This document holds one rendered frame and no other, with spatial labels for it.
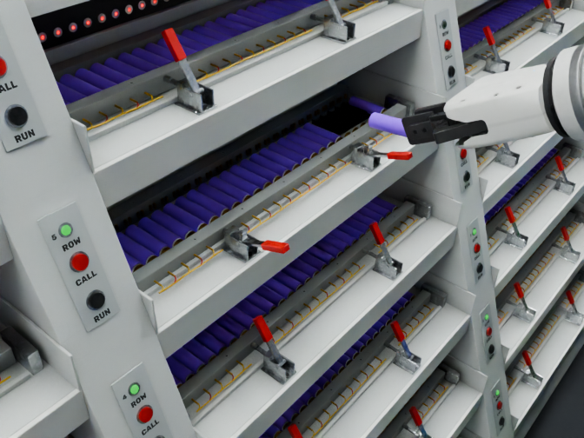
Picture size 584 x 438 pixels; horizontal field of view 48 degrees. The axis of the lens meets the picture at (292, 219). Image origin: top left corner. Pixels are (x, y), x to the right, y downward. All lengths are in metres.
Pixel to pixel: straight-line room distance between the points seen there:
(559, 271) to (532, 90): 1.13
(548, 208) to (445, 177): 0.50
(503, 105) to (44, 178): 0.42
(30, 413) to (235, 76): 0.43
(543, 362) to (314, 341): 0.90
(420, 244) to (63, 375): 0.65
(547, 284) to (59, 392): 1.24
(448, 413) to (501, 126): 0.81
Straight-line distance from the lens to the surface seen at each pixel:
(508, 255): 1.43
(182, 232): 0.81
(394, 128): 0.75
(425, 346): 1.20
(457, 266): 1.23
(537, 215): 1.57
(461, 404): 1.36
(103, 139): 0.70
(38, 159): 0.62
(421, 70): 1.09
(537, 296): 1.63
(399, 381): 1.14
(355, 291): 1.02
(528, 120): 0.63
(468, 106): 0.64
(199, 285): 0.77
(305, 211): 0.87
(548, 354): 1.76
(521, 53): 1.43
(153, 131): 0.70
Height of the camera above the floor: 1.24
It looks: 24 degrees down
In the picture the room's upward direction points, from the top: 15 degrees counter-clockwise
